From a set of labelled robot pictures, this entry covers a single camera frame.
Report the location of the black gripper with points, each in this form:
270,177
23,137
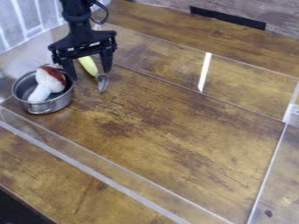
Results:
78,45

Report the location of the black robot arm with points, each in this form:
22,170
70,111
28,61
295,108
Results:
77,13

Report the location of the plush mushroom toy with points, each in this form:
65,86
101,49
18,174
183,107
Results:
51,82

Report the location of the small silver metal pot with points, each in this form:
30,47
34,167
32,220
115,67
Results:
57,101

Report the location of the clear acrylic barrier panel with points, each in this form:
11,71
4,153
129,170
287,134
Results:
166,202

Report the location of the black wall strip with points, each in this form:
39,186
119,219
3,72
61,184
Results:
229,18

